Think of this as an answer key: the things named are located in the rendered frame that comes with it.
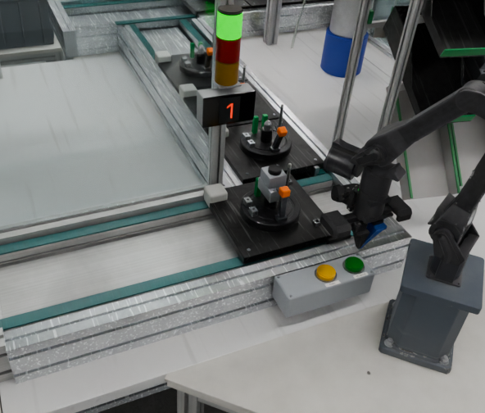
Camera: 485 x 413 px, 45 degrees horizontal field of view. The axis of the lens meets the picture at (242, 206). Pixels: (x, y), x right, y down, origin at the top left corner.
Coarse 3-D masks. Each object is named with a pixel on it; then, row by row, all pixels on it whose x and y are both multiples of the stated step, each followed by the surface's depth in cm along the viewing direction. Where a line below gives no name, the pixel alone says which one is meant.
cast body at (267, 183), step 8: (264, 168) 129; (272, 168) 128; (280, 168) 128; (264, 176) 129; (272, 176) 127; (280, 176) 127; (264, 184) 130; (272, 184) 128; (280, 184) 129; (264, 192) 131; (272, 192) 128; (272, 200) 129
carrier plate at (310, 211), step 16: (240, 192) 141; (304, 192) 142; (224, 208) 135; (304, 208) 138; (224, 224) 131; (240, 224) 132; (304, 224) 133; (240, 240) 127; (256, 240) 128; (272, 240) 128; (288, 240) 128; (304, 240) 129; (320, 240) 130; (240, 256) 125; (256, 256) 125
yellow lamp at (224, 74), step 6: (216, 60) 119; (216, 66) 119; (222, 66) 118; (228, 66) 118; (234, 66) 119; (216, 72) 120; (222, 72) 119; (228, 72) 119; (234, 72) 119; (216, 78) 121; (222, 78) 120; (228, 78) 120; (234, 78) 120; (222, 84) 121; (228, 84) 121
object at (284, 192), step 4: (276, 188) 128; (280, 188) 125; (284, 188) 125; (288, 188) 125; (280, 192) 126; (284, 192) 125; (288, 192) 125; (280, 196) 127; (284, 196) 125; (288, 196) 126; (280, 200) 127; (284, 200) 127; (280, 204) 128; (284, 204) 128; (280, 208) 128; (284, 208) 128; (280, 212) 129; (284, 212) 129; (280, 216) 129
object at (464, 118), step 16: (400, 16) 132; (384, 32) 139; (400, 32) 132; (416, 32) 141; (416, 48) 138; (432, 48) 139; (416, 64) 136; (432, 64) 137; (448, 64) 137; (416, 80) 134; (432, 80) 135; (448, 80) 136; (416, 96) 132; (432, 96) 133; (416, 112) 129
